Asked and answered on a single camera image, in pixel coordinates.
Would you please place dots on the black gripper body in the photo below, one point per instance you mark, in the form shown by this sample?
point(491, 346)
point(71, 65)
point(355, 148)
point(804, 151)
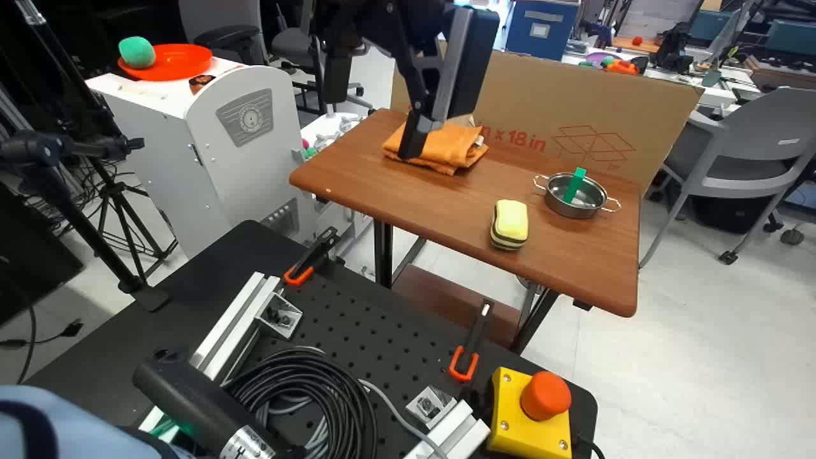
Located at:
point(421, 117)

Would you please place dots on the green block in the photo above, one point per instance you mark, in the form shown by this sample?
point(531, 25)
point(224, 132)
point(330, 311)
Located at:
point(577, 181)

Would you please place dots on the Franka Panda robot arm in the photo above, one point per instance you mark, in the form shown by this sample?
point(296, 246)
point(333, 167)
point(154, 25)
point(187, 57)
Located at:
point(399, 52)

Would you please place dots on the silver pot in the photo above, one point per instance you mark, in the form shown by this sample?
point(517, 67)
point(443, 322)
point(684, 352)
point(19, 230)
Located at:
point(561, 205)

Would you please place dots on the folded orange towel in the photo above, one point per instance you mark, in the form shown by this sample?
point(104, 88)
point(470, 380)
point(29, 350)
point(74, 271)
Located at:
point(460, 148)

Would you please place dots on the black table leg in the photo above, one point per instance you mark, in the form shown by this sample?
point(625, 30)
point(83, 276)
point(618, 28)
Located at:
point(384, 255)
point(535, 318)

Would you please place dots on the yellow sponge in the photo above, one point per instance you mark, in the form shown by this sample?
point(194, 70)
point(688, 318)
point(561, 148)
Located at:
point(510, 223)

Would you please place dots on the blue storage bin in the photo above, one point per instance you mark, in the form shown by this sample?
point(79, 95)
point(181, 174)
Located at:
point(540, 25)

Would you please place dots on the brown cardboard panel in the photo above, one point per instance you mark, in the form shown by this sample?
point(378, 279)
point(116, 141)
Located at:
point(577, 109)

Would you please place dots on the brown wooden table shelf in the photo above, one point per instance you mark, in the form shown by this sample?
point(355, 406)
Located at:
point(449, 307)

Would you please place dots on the black perforated robot bench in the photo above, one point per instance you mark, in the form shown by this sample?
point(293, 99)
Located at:
point(364, 322)

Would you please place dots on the black office chair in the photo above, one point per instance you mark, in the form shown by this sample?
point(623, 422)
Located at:
point(255, 34)

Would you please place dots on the white cabinet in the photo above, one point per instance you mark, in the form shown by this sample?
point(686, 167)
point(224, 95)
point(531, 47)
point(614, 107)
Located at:
point(211, 162)

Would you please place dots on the green and red toy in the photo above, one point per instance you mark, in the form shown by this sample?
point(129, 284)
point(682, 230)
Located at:
point(178, 62)

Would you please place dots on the green ball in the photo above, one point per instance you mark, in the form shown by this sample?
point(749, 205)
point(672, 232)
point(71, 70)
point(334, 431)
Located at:
point(135, 52)

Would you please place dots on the yellow emergency stop box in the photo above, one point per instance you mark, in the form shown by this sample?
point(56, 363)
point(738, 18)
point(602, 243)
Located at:
point(512, 423)

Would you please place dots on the grey office chair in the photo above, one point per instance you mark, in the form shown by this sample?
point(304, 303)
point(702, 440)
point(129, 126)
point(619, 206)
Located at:
point(747, 144)

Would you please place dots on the black tripod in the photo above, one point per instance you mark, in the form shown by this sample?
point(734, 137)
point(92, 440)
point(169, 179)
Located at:
point(78, 195)

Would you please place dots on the light blue fabric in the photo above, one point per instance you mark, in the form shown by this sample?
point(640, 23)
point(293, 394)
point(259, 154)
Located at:
point(51, 428)

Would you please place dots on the small metal bracket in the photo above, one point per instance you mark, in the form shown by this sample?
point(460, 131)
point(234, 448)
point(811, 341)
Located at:
point(429, 406)
point(280, 311)

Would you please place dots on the aluminium profile rail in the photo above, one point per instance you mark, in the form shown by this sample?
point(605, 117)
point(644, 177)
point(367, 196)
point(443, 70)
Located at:
point(455, 433)
point(237, 327)

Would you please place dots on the black cylindrical mount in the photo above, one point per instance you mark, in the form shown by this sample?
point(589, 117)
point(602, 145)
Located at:
point(194, 403)

